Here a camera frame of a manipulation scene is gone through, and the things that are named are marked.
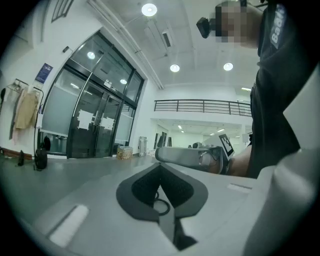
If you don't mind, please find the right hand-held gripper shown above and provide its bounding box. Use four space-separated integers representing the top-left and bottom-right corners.
154 134 236 176

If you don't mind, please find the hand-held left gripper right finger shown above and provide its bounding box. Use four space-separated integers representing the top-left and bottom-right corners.
159 161 272 256

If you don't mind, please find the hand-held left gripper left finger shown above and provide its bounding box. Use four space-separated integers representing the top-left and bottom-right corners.
32 161 181 256

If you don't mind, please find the person's right forearm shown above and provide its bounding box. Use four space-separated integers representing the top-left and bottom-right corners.
229 146 254 178

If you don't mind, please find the patterned cardboard box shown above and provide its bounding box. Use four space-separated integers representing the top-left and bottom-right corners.
116 145 134 160

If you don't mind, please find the black balcony railing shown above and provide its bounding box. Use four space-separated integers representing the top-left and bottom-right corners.
154 99 252 117

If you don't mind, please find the white paper sheet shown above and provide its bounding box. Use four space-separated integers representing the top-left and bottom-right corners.
77 109 95 130
99 116 115 131

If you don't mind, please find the black backpack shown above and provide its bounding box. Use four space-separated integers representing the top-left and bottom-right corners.
34 147 49 172

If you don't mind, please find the small black bag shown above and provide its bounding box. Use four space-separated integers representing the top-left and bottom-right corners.
14 149 26 168

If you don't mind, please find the black coat rack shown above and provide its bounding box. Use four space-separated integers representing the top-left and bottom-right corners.
6 78 45 163

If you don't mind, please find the person's black shirt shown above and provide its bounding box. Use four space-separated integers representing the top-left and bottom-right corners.
249 0 320 180

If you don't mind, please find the black framed glass door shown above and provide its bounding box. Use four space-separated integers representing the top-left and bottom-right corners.
39 31 146 160

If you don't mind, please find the white hanging bag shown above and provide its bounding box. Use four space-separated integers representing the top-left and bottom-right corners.
36 104 44 129

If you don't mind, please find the white ceiling pipe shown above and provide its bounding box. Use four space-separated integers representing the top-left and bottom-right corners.
87 0 166 91

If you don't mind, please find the white ceiling air conditioner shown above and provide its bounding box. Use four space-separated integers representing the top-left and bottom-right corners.
143 21 175 48

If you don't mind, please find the pale pink hanging garment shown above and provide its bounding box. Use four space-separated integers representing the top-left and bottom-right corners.
8 87 26 146

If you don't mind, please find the beige hanging coat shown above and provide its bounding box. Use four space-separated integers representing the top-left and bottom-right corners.
14 89 40 130

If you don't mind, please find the person's head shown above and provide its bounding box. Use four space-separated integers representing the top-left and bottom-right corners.
214 0 266 48

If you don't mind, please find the black head-worn camera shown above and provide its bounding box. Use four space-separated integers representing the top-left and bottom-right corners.
196 16 217 40

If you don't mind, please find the blue wall poster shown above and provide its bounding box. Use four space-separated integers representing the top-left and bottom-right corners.
34 62 54 84

